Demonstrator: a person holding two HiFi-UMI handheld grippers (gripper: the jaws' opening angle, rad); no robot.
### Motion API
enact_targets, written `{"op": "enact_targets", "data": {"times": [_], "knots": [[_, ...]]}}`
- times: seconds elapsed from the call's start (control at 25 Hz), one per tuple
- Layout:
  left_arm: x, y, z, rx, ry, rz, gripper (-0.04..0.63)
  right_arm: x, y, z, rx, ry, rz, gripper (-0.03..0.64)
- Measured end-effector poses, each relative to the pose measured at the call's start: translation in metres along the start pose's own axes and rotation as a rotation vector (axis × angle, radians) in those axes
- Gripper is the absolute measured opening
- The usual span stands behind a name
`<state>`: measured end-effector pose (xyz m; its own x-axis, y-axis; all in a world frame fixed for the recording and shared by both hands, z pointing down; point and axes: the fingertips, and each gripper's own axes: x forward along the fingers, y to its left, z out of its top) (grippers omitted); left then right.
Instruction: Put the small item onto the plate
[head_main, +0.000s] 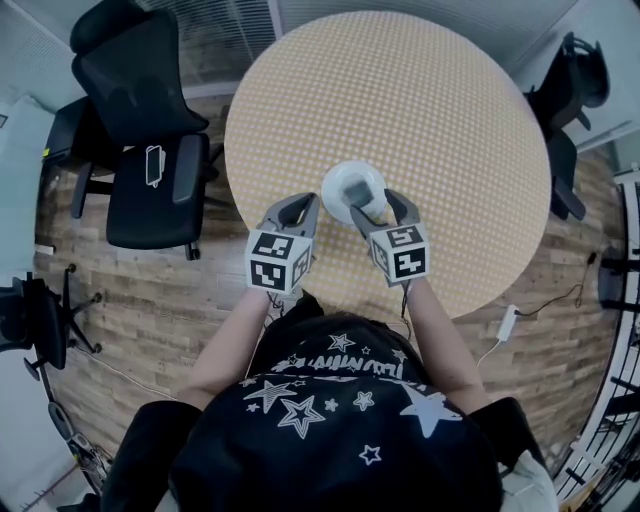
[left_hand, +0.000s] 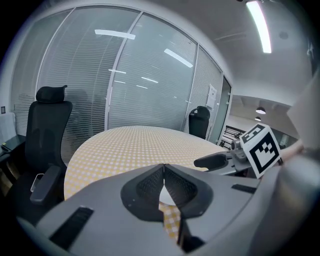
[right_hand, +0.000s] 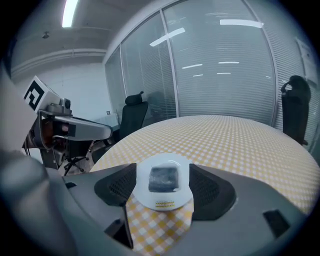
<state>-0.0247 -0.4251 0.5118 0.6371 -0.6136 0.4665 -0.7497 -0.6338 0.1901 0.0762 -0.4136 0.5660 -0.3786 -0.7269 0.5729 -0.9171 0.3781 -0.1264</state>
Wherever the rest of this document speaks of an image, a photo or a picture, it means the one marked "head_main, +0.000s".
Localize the black box cabinet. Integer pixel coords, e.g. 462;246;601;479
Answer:
42;96;124;174

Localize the white adapter cable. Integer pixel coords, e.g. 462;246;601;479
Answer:
474;339;504;370

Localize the person's left forearm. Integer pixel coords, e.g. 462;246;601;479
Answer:
177;287;271;409

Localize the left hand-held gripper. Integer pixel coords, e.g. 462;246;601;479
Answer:
243;191;322;293

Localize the glass partition with blinds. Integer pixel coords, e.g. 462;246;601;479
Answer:
169;0;581;101

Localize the person's right forearm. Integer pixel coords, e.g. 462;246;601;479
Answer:
407;279;494;406

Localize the black office chair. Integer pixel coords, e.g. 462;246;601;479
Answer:
69;0;221;262
522;31;612;222
0;263;105;384

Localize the white round plate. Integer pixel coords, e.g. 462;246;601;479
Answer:
320;159;390;227

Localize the pale cloth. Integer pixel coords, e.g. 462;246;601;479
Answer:
499;448;559;512

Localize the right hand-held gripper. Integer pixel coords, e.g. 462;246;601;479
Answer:
347;187;432;290

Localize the grey hand tool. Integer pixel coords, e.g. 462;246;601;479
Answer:
47;401;75;439

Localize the person's black star print shirt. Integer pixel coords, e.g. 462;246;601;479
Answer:
99;294;546;512

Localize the white cased smartphone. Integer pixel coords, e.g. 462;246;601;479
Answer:
144;144;167;189

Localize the white power adapter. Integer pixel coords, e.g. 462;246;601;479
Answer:
497;303;522;344

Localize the white and black railing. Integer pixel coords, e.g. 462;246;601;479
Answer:
549;169;640;512

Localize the tangle of wires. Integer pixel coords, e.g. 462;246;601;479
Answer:
64;429;114;489

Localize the black floor cable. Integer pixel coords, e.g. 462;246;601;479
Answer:
517;251;600;317

